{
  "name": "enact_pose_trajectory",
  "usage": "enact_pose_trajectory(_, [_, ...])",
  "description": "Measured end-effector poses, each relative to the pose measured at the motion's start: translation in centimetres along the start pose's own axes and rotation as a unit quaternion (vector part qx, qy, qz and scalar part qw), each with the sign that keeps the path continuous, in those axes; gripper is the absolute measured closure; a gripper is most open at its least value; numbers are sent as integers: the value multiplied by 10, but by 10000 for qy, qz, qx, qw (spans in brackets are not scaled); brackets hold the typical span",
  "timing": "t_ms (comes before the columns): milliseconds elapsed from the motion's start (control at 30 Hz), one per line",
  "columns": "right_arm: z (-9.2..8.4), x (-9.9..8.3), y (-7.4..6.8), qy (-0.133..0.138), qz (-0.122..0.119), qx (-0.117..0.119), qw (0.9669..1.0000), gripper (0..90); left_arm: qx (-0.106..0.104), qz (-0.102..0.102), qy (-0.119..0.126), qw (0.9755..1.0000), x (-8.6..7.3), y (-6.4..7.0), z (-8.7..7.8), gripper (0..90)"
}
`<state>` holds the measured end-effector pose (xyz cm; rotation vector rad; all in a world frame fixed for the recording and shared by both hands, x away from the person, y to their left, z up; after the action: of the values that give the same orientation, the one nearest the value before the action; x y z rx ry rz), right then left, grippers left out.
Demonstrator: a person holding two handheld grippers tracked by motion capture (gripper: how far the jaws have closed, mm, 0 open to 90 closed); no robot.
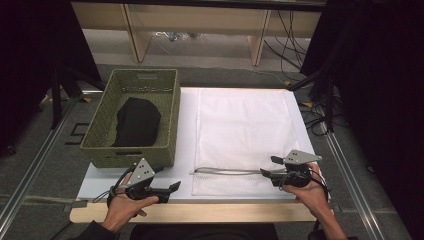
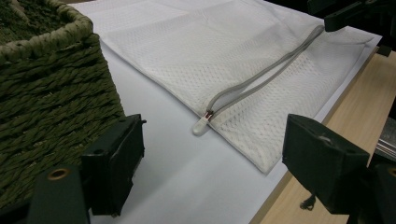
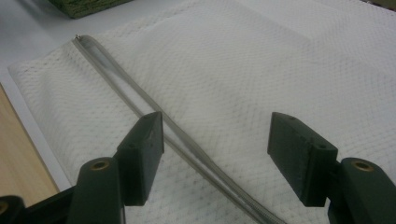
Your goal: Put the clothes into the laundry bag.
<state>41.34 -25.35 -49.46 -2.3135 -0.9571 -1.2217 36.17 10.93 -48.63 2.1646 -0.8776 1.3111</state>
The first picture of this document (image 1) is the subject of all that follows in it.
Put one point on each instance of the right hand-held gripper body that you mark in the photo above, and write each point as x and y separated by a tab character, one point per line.
298	157

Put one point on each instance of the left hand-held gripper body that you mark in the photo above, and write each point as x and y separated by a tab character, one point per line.
142	171

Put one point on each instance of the white mesh laundry bag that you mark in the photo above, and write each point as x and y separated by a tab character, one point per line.
243	130

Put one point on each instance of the person's right hand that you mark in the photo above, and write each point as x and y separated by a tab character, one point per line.
311	196

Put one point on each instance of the person's left hand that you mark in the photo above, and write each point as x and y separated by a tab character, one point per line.
125	210

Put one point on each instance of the white table mat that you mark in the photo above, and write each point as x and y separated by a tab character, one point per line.
186	133

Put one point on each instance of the black cloth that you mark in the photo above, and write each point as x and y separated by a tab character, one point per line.
138	123

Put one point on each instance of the green woven basket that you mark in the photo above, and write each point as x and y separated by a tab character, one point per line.
106	126

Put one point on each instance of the black metal stand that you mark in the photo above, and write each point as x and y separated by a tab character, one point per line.
56	100
328	100

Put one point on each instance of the black curtain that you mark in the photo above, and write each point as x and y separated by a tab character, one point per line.
30	66
383	100

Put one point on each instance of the clear plastic bag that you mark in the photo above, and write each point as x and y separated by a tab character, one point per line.
178	35

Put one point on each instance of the light wooden desk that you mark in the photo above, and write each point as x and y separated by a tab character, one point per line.
200	21

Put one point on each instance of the metal floor rail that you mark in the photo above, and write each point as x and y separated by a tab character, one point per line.
353	186
30	173

